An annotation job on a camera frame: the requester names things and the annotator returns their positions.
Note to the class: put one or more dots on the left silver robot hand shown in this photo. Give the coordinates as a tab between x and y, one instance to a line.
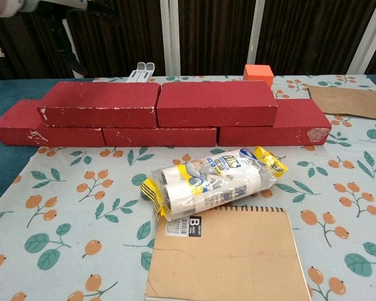
65	4

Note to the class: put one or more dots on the red foam brick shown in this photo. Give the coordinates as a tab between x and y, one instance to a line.
216	100
15	125
159	137
97	100

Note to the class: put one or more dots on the dark pleated curtain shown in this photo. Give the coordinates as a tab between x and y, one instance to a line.
119	37

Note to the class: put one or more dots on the white folding stand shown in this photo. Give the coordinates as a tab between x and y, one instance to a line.
142	73

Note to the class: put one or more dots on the teal table cover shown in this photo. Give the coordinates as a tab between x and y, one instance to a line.
6	91

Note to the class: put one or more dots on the orange foam cube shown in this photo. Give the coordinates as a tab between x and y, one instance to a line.
257	72

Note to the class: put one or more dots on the plastic pack of white rolls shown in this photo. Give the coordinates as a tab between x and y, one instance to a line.
206	185

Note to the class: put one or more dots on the floral tablecloth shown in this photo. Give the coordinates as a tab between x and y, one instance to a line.
300	156

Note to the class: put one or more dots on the brown paper bag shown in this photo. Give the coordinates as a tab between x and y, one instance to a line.
347	102

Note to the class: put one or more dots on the kraft spiral notebook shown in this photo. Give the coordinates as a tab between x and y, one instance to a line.
225	257

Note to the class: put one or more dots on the white double frame post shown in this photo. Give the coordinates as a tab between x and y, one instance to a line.
170	37

